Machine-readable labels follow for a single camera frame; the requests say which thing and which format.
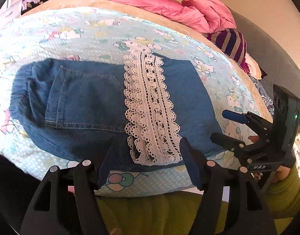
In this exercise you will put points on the white drawer cabinet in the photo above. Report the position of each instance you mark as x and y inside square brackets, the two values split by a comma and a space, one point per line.
[9, 8]

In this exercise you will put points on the speckled patterned cloth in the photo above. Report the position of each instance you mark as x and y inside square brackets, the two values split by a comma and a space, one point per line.
[265, 95]

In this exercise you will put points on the blue denim lace-trimmed garment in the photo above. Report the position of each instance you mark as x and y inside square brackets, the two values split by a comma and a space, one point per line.
[86, 98]

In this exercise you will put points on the person's right hand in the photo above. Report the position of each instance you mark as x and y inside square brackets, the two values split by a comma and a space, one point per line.
[284, 173]

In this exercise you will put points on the purple grey striped cloth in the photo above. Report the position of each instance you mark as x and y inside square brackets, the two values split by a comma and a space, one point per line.
[228, 44]

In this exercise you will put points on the person's right forearm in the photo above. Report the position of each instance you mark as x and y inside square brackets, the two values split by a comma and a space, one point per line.
[288, 195]

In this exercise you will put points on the cartoon cat printed blanket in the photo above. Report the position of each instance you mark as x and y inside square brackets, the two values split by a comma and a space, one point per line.
[66, 36]

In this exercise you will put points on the green fleece garment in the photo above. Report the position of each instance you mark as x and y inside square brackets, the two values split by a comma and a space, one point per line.
[159, 213]

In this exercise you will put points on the cream cloth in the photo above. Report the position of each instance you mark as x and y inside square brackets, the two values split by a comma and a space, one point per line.
[251, 64]

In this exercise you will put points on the pink puffy duvet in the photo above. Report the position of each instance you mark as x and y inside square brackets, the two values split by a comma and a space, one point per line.
[211, 12]

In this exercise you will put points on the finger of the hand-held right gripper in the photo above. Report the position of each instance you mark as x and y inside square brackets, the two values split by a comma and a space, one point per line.
[225, 140]
[234, 114]

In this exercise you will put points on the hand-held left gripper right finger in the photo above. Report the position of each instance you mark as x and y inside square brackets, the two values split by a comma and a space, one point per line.
[192, 164]

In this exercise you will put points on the beige bed sheet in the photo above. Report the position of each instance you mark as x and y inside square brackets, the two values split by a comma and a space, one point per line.
[66, 3]

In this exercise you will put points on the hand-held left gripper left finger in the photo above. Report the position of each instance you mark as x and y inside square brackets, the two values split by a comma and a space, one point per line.
[106, 162]

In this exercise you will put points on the grey padded headboard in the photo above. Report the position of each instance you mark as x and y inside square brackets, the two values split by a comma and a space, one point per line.
[270, 53]

